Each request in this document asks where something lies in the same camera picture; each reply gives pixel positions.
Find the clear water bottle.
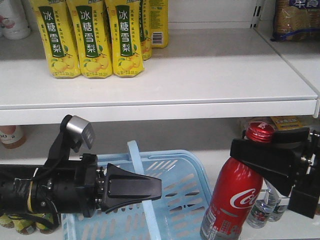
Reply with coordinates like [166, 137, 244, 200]
[268, 197, 289, 222]
[246, 190, 277, 229]

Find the white peach drink bottle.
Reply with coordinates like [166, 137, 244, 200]
[0, 0, 31, 40]

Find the white metal shelving unit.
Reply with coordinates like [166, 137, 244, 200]
[0, 0, 320, 240]

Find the yellow pear drink bottle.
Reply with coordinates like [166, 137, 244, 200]
[105, 0, 145, 78]
[66, 0, 113, 79]
[29, 0, 81, 79]

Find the orange C100 juice bottle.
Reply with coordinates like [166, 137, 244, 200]
[0, 125, 26, 149]

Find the clear cookie box yellow label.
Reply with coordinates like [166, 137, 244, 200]
[238, 116, 313, 137]

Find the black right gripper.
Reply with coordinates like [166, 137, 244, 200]
[230, 127, 320, 219]

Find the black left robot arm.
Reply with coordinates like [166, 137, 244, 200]
[0, 154, 162, 218]

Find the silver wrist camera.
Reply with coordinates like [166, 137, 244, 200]
[66, 115, 96, 150]

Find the light blue plastic basket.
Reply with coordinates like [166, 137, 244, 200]
[61, 149, 212, 240]

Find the biscuit pack blue label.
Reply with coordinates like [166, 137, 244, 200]
[272, 0, 320, 42]

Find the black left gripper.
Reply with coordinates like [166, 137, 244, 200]
[50, 153, 162, 218]

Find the red aluminium coke bottle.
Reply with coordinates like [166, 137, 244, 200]
[199, 120, 276, 240]

